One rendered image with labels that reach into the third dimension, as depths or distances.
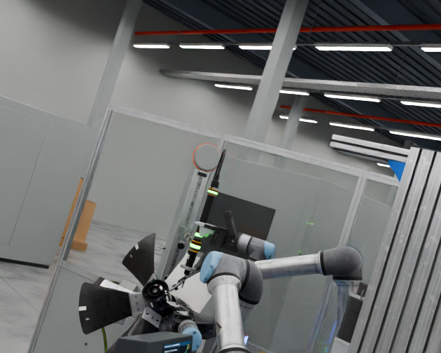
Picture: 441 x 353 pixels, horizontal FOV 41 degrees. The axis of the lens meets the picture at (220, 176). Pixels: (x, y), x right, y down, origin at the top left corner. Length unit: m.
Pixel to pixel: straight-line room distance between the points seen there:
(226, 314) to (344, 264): 0.57
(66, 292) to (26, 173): 4.29
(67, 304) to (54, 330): 0.19
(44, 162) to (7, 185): 0.57
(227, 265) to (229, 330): 0.25
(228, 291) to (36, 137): 6.25
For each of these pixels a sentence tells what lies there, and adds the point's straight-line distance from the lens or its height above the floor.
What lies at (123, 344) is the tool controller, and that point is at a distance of 1.74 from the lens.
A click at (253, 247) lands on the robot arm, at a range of 2.45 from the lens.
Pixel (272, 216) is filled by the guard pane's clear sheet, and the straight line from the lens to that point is 3.19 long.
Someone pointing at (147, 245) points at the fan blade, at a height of 1.37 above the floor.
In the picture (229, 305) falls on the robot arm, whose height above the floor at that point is 1.38.
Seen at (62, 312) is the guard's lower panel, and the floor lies 0.70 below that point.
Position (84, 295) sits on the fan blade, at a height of 1.09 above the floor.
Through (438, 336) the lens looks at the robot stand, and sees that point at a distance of 1.80.
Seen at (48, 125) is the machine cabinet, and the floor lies 1.88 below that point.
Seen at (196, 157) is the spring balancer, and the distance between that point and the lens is 3.22.
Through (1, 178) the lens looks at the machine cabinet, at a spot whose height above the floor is 1.05.
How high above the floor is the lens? 1.70
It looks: 2 degrees up
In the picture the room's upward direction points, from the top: 18 degrees clockwise
